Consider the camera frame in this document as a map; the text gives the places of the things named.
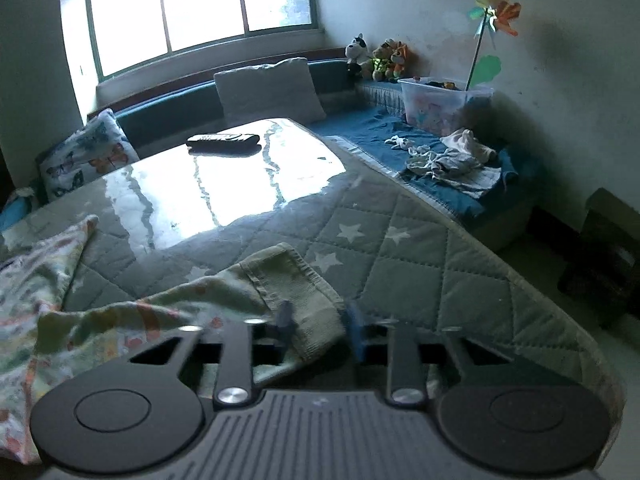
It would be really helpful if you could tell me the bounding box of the grey star quilted blanket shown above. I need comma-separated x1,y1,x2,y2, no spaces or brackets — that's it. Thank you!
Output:
0,120,626,426

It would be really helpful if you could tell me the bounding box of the window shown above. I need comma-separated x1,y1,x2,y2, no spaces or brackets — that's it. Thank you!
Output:
83,0,321,81

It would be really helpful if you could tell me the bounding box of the butterfly print pillow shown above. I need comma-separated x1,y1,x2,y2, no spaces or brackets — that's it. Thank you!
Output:
36,108,141,205

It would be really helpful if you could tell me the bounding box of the patterned light garment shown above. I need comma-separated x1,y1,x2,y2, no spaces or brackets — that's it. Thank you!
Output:
0,214,347,465

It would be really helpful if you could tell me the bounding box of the black and white plush toy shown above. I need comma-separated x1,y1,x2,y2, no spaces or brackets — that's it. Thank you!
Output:
345,33,369,80

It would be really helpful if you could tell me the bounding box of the brown plush toy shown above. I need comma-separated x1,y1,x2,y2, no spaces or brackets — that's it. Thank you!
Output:
371,40,396,83

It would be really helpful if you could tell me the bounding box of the pile of white clothes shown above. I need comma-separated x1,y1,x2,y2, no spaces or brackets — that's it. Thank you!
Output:
384,129,503,200

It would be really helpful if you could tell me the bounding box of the orange plush toy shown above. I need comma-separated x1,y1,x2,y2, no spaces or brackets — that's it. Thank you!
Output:
390,42,412,82

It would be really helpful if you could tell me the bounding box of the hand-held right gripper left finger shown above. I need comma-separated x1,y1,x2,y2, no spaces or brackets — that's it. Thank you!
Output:
127,300,296,406

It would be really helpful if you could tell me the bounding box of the blue sofa cover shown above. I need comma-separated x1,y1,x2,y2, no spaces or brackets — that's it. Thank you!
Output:
310,105,521,221

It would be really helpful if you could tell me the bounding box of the clear plastic storage box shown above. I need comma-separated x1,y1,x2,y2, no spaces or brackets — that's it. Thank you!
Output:
398,76,496,137

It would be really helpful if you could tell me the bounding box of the black remote control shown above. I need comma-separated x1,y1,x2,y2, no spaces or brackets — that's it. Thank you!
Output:
186,133,261,152

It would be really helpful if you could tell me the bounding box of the colourful paper pinwheel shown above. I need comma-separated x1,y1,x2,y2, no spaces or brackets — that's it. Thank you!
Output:
465,0,523,92

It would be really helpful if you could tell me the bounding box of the blue sofa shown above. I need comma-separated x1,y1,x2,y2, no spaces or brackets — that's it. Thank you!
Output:
0,58,539,253

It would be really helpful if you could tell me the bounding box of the white pillow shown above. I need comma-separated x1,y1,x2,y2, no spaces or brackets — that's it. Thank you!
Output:
213,57,328,126

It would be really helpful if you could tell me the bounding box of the dark wooden stool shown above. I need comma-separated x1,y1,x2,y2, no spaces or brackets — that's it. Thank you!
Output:
557,188,640,331

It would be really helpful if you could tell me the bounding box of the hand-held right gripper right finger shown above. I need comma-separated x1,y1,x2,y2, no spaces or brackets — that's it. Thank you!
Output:
346,302,512,405

